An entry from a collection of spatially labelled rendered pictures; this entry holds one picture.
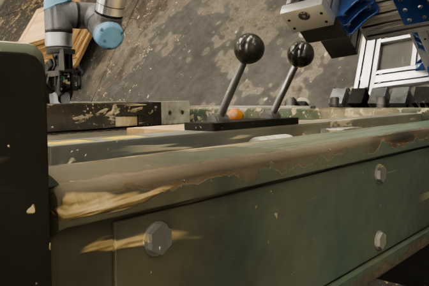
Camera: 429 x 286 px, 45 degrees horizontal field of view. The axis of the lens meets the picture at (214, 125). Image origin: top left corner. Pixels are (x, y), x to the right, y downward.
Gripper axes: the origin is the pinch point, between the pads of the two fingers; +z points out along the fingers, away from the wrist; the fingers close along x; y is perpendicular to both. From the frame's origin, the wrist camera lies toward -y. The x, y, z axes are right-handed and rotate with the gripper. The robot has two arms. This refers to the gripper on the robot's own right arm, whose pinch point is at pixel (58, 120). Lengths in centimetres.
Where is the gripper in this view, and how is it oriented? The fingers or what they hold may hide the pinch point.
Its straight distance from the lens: 153.3
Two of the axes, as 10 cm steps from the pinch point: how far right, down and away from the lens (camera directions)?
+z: 0.2, 10.0, 0.6
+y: 7.4, 0.2, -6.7
